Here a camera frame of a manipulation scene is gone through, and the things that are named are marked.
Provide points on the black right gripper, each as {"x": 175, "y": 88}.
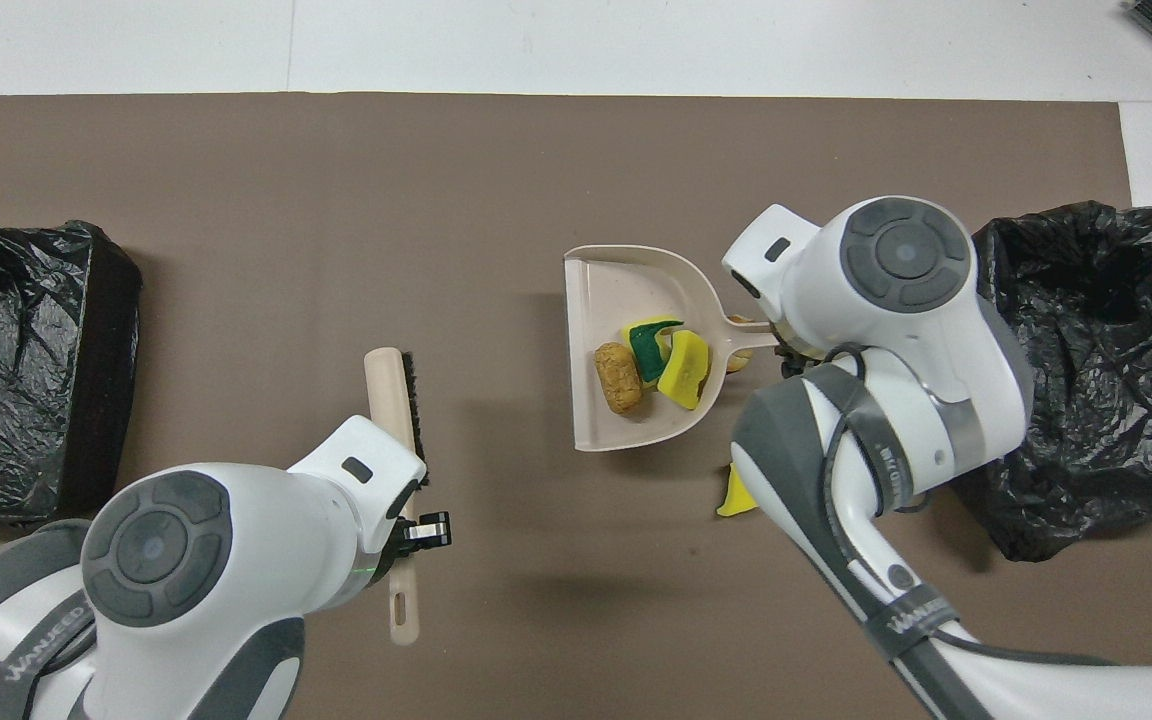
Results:
{"x": 796, "y": 358}

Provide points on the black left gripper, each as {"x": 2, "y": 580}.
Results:
{"x": 393, "y": 545}

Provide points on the striped orange bread piece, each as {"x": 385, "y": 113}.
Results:
{"x": 738, "y": 362}

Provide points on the plain yellow sponge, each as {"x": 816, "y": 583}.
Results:
{"x": 686, "y": 370}

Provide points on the beige hand brush black bristles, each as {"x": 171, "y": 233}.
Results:
{"x": 386, "y": 390}

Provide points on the small yellow sponge scrap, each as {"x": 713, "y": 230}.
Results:
{"x": 736, "y": 497}

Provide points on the brown bread roll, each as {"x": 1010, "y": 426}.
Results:
{"x": 619, "y": 378}

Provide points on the beige plastic dustpan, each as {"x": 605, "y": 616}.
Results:
{"x": 606, "y": 300}

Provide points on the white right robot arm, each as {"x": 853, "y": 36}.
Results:
{"x": 906, "y": 260}

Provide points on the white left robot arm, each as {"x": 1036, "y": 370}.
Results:
{"x": 156, "y": 550}

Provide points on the black bag lined trash bin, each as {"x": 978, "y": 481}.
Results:
{"x": 16, "y": 360}
{"x": 1116, "y": 400}

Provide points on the brown table mat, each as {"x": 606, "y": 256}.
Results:
{"x": 436, "y": 200}

